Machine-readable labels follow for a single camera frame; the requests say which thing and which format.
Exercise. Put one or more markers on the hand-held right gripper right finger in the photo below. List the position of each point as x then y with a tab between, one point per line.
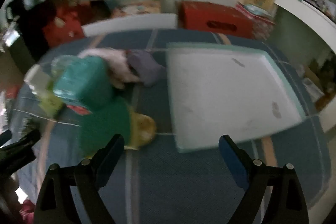
233	163

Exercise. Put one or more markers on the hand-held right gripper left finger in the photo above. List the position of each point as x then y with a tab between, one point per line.
106	170

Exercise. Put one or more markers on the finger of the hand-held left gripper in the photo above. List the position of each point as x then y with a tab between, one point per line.
18	150

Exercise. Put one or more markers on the dark green cloth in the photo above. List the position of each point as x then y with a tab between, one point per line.
105	124

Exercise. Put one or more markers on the yellow soft item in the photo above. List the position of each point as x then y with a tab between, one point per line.
143	129

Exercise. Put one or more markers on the clear plastic storage bin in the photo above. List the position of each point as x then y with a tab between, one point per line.
225	90

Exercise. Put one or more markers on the pink fluffy cloth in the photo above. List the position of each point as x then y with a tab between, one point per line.
118	66

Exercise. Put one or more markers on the light green cloth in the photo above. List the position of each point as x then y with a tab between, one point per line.
51	103

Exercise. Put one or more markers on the plaid blue blanket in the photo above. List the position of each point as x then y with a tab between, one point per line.
162	182

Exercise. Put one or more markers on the teal folded cloth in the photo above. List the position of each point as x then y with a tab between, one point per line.
81	79

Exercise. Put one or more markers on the purple cloth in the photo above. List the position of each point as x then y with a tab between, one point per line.
144	69

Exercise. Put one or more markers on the red gift bag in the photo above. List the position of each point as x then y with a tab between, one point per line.
65	24

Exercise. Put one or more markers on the red patterned box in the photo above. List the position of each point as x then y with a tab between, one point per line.
260	24

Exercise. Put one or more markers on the white board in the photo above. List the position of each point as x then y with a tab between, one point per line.
131	23

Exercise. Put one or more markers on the red cardboard box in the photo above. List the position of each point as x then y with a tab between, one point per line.
207	16

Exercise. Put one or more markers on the light blue packet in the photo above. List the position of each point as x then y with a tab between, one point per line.
257	9

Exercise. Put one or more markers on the orange printed box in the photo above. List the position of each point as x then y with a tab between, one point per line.
139	8

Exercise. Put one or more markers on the white desk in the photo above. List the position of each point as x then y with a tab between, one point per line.
302	8

